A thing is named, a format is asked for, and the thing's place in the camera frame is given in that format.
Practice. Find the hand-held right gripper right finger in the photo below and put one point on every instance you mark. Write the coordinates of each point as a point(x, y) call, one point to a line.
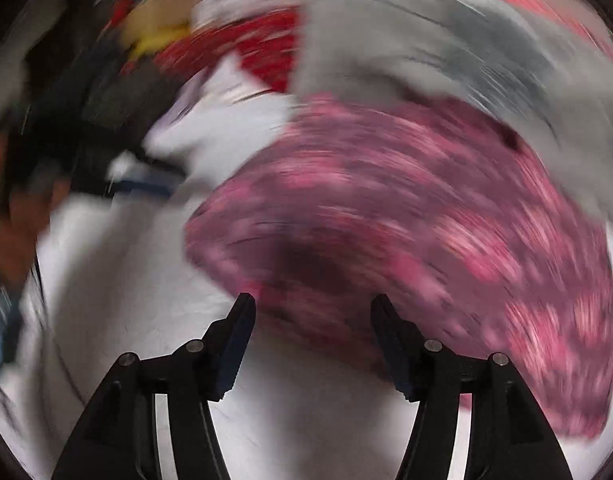
point(394, 345)

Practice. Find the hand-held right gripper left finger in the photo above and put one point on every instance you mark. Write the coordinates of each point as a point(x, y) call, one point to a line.
point(231, 345)

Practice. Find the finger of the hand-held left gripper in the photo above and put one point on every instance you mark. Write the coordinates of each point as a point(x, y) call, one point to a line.
point(146, 180)

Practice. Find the pink floral long-sleeve shirt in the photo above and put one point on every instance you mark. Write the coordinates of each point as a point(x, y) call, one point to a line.
point(411, 230)

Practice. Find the person's left forearm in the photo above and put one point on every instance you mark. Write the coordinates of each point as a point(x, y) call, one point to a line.
point(16, 230)

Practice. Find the olive green jacket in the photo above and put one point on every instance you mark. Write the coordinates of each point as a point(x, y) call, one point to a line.
point(116, 90)

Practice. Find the white quilted bed cover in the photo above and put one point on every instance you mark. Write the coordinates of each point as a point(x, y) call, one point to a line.
point(136, 260)

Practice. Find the yellow box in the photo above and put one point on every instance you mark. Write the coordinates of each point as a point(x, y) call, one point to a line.
point(151, 30)

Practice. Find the red printed blanket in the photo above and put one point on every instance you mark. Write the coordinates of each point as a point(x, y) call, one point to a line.
point(246, 45)

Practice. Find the grey floral pillow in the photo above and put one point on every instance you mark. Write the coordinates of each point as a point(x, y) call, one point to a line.
point(426, 55)

